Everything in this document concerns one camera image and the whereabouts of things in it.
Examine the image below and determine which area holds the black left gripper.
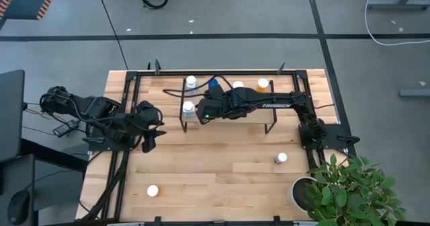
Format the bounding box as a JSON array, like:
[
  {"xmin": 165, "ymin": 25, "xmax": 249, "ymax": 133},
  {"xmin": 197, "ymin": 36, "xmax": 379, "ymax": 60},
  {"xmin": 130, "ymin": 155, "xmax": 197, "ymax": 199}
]
[{"xmin": 134, "ymin": 100, "xmax": 167, "ymax": 153}]

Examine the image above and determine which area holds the white supplement bottle blue band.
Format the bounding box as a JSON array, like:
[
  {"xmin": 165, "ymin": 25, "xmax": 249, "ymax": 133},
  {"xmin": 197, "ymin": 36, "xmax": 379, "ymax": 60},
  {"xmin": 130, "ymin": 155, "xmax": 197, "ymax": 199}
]
[{"xmin": 181, "ymin": 100, "xmax": 196, "ymax": 118}]

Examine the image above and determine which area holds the white bottle blue label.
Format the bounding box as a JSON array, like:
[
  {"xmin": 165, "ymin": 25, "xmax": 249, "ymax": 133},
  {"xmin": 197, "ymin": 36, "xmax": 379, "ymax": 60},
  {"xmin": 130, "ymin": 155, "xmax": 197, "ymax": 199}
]
[{"xmin": 185, "ymin": 75, "xmax": 198, "ymax": 96}]

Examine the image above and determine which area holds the small orange pill vial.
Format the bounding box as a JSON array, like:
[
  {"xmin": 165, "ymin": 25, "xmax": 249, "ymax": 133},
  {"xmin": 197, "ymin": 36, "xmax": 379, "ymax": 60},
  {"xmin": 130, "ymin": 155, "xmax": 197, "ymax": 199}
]
[{"xmin": 257, "ymin": 78, "xmax": 270, "ymax": 93}]

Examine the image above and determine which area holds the pink bottle white cap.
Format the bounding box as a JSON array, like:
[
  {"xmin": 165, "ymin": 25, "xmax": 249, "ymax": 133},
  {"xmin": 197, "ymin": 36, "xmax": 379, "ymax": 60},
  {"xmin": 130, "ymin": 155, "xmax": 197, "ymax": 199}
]
[{"xmin": 273, "ymin": 152, "xmax": 289, "ymax": 165}]

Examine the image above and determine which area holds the black power adapter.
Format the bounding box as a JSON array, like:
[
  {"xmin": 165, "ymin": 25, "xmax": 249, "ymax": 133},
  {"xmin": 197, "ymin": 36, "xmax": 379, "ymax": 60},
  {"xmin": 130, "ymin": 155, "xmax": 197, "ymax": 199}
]
[{"xmin": 52, "ymin": 119, "xmax": 81, "ymax": 139}]

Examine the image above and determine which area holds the dark grey monitor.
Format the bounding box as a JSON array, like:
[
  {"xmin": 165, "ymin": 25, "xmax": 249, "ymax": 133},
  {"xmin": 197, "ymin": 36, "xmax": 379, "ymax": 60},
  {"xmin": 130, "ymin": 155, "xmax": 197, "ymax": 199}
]
[{"xmin": 0, "ymin": 69, "xmax": 26, "ymax": 163}]

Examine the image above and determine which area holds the black computer mouse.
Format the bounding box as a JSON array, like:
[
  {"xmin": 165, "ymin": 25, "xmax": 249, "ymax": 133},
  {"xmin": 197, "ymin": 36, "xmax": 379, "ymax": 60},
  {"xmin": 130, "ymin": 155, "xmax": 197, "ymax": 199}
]
[{"xmin": 7, "ymin": 190, "xmax": 32, "ymax": 226}]

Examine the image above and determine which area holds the green plant in white pot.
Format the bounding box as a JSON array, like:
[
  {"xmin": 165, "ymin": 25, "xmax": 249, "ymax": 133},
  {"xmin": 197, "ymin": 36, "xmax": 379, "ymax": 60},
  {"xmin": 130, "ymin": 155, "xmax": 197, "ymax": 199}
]
[{"xmin": 289, "ymin": 153, "xmax": 408, "ymax": 226}]

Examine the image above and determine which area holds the grey metal floor bar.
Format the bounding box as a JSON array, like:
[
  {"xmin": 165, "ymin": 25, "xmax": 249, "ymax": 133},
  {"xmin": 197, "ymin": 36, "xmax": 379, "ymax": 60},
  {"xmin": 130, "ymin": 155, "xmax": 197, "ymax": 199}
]
[{"xmin": 398, "ymin": 88, "xmax": 430, "ymax": 98}]

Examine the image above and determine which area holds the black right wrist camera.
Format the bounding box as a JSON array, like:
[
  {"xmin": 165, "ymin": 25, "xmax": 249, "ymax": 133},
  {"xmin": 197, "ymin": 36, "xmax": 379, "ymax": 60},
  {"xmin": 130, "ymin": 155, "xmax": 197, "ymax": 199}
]
[{"xmin": 208, "ymin": 83, "xmax": 225, "ymax": 101}]

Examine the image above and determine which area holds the black metal table frame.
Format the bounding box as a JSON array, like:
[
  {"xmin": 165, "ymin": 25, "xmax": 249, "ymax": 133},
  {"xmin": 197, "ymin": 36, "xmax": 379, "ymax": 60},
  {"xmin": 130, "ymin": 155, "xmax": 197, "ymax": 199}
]
[{"xmin": 79, "ymin": 60, "xmax": 357, "ymax": 226}]

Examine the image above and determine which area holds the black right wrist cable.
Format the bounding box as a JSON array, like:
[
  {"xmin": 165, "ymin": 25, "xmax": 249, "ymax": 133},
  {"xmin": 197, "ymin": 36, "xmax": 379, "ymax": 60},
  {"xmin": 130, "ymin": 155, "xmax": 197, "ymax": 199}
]
[{"xmin": 163, "ymin": 74, "xmax": 236, "ymax": 99}]

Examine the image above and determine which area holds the wooden shelf black metal frame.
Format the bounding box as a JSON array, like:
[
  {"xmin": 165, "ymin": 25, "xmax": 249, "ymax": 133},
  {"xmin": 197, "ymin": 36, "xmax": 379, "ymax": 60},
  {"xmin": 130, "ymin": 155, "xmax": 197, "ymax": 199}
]
[{"xmin": 179, "ymin": 75, "xmax": 278, "ymax": 135}]

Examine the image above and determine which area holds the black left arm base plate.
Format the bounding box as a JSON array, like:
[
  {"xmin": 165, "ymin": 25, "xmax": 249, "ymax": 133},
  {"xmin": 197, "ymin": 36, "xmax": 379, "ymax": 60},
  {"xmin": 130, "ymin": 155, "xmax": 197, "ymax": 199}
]
[{"xmin": 87, "ymin": 137, "xmax": 135, "ymax": 153}]

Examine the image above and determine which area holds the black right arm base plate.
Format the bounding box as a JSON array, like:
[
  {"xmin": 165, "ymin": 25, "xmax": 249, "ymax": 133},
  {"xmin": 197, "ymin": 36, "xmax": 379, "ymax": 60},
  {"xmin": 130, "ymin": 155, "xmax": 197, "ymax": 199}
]
[{"xmin": 298, "ymin": 122, "xmax": 361, "ymax": 152}]

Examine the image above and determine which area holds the thin black floor cable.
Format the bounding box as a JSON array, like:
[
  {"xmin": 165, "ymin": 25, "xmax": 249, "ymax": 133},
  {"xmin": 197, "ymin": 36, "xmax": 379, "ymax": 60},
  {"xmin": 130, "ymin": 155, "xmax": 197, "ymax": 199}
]
[{"xmin": 95, "ymin": 0, "xmax": 129, "ymax": 71}]

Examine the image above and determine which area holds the white floor cable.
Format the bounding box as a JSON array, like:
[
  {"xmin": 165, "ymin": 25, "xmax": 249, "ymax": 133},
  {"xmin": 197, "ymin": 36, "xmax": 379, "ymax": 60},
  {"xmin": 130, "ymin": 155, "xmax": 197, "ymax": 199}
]
[{"xmin": 364, "ymin": 0, "xmax": 430, "ymax": 47}]

